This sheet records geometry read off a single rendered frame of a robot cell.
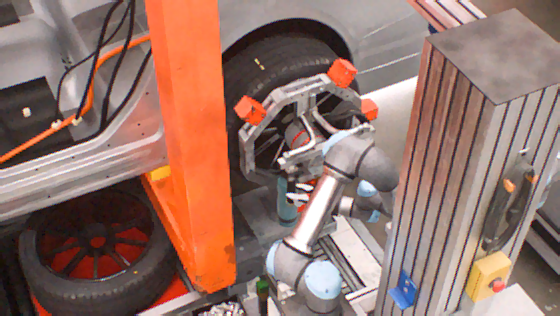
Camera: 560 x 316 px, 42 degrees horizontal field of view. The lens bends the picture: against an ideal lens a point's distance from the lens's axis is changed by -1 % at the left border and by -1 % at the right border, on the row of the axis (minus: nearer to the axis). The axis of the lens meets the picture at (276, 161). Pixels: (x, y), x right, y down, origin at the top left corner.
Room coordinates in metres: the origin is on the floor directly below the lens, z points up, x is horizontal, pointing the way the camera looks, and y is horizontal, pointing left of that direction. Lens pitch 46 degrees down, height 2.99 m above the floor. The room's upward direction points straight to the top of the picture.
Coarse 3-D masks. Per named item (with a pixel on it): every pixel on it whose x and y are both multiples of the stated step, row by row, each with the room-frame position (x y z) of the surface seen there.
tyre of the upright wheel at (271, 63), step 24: (264, 48) 2.35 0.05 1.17; (288, 48) 2.35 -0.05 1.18; (312, 48) 2.38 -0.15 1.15; (240, 72) 2.26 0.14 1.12; (264, 72) 2.22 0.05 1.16; (288, 72) 2.22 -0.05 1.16; (312, 72) 2.27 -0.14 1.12; (240, 96) 2.16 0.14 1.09; (264, 96) 2.17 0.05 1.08; (360, 96) 2.39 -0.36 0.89; (240, 120) 2.12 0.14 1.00
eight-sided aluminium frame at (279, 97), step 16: (304, 80) 2.22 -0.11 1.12; (320, 80) 2.22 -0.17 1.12; (272, 96) 2.14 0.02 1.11; (288, 96) 2.12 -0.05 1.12; (304, 96) 2.16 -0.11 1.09; (352, 96) 2.26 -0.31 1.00; (272, 112) 2.09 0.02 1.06; (256, 128) 2.06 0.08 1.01; (240, 144) 2.08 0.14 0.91; (240, 160) 2.08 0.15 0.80; (256, 176) 2.06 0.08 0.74; (272, 176) 2.14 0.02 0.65; (304, 176) 2.16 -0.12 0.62; (320, 176) 2.20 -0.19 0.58
